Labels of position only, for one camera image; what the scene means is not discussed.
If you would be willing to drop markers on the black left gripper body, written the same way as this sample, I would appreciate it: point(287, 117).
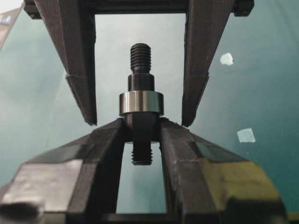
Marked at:
point(239, 7)

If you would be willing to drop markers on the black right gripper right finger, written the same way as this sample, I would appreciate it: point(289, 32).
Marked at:
point(207, 184)

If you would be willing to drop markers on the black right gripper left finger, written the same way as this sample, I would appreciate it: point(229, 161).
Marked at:
point(71, 184)

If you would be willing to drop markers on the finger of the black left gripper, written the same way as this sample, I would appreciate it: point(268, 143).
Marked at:
point(205, 23)
point(72, 28)

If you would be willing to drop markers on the black threaded shaft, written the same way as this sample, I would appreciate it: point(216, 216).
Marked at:
point(142, 121)

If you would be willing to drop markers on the silver metal washer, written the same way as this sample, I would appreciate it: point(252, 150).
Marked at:
point(141, 101)

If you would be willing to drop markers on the white tape marker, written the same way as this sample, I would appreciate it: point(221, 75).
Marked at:
point(246, 136)
point(226, 59)

